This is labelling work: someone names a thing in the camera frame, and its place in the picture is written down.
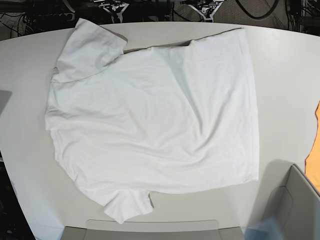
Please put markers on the white T-shirt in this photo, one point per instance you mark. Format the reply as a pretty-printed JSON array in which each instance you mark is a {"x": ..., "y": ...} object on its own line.
[{"x": 167, "y": 119}]

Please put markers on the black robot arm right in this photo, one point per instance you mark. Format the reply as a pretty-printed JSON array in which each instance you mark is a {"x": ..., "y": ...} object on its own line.
[{"x": 115, "y": 8}]

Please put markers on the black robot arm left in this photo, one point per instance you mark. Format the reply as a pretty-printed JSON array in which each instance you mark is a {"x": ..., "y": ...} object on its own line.
[{"x": 205, "y": 8}]

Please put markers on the grey cardboard box front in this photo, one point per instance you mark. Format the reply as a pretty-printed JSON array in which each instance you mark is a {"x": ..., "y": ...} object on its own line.
[{"x": 180, "y": 230}]

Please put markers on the grey cardboard box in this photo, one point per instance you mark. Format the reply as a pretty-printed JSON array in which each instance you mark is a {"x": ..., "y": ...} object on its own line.
[
  {"x": 180, "y": 230},
  {"x": 293, "y": 210}
]

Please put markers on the blue translucent object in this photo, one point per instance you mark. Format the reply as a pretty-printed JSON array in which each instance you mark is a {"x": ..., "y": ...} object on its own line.
[{"x": 265, "y": 230}]

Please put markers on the orange cloth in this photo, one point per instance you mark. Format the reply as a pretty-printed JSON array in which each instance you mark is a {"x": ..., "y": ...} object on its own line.
[{"x": 312, "y": 162}]

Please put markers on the grey cardboard box right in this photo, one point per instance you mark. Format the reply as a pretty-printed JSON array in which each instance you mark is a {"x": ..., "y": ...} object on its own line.
[{"x": 293, "y": 210}]

